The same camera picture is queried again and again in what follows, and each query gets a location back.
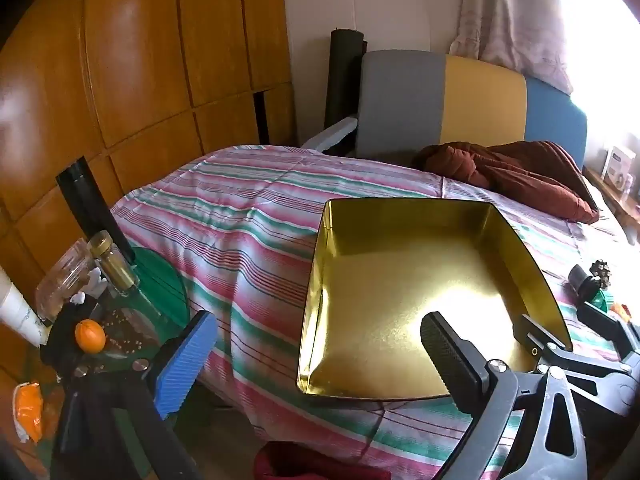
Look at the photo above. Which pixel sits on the white small figurine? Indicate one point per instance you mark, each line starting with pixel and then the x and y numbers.
pixel 90 285

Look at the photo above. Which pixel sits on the black rolled mat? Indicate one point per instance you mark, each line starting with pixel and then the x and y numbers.
pixel 342 75

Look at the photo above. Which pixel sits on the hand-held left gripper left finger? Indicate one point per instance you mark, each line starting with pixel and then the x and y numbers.
pixel 185 360

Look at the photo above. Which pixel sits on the glass jar with gold lid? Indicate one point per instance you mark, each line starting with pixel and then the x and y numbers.
pixel 112 265

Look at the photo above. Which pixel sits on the brown duvet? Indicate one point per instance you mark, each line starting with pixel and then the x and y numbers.
pixel 525 170

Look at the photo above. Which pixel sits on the striped bedsheet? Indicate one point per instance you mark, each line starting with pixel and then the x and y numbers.
pixel 225 220

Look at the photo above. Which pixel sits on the white paper tube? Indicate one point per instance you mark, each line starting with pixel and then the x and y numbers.
pixel 15 310

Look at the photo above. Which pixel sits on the white printed box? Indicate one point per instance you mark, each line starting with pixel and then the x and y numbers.
pixel 620 167

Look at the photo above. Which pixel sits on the orange fruit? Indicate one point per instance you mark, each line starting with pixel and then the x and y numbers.
pixel 90 336

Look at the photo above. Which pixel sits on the wooden wardrobe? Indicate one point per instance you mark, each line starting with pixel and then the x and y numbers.
pixel 140 60

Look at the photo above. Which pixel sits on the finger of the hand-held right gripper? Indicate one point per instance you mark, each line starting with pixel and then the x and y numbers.
pixel 545 342
pixel 620 332

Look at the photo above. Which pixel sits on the gold metal tin box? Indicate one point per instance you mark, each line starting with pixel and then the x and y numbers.
pixel 400 285

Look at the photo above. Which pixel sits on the white foam piece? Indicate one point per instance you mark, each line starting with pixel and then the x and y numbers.
pixel 330 135

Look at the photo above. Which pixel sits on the pink patterned curtain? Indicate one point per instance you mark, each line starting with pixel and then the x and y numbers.
pixel 515 15

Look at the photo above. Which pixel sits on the grey yellow blue headboard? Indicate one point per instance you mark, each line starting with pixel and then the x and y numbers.
pixel 480 105

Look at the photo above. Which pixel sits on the green glass round table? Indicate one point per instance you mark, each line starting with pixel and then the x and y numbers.
pixel 155 290

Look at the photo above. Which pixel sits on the red cloth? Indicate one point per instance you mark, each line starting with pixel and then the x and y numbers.
pixel 310 465

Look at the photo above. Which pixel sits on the black cylinder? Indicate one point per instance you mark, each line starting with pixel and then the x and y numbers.
pixel 87 205

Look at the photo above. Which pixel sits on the green plastic block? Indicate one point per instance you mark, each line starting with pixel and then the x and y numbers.
pixel 600 302

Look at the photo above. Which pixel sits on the clear glass jar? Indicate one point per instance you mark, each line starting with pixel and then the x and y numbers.
pixel 62 285

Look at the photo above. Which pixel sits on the window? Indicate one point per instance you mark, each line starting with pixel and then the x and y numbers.
pixel 600 35

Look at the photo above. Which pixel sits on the orange plastic bag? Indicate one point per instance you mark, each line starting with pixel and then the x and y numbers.
pixel 27 405

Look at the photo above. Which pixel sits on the spiky brown ball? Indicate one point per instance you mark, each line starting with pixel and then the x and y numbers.
pixel 601 275

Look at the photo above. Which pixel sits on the black cloth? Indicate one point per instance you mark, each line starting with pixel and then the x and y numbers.
pixel 57 340

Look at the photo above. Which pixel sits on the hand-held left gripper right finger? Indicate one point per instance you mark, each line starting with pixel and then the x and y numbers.
pixel 450 355

